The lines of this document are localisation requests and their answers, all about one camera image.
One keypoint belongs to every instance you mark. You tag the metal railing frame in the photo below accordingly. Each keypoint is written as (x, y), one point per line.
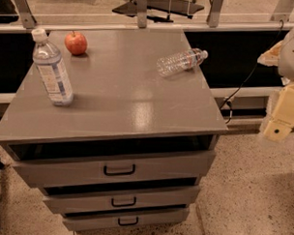
(216, 15)

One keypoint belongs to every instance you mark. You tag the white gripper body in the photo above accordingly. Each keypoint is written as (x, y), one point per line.
(293, 55)

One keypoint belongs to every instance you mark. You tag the red apple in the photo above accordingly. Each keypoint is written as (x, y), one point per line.
(76, 43)

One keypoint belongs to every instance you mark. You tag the blue label plastic water bottle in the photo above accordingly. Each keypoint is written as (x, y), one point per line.
(50, 64)

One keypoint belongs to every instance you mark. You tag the clear crushed plastic bottle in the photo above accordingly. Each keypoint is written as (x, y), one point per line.
(180, 62)

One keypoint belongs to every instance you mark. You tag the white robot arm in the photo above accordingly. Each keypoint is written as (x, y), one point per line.
(286, 71)

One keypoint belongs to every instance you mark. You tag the bottom grey drawer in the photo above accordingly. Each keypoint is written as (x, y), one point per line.
(119, 220)

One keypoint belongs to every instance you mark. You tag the middle grey drawer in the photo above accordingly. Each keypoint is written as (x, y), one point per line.
(121, 200)

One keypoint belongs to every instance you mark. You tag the grey drawer cabinet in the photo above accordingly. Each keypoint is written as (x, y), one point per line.
(122, 106)

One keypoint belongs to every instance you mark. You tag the grey drawer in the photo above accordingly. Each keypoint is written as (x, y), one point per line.
(121, 200)
(119, 220)
(114, 169)

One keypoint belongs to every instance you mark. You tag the top grey drawer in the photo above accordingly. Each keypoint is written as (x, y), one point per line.
(114, 169)

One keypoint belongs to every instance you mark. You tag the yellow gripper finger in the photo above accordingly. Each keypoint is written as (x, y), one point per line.
(281, 121)

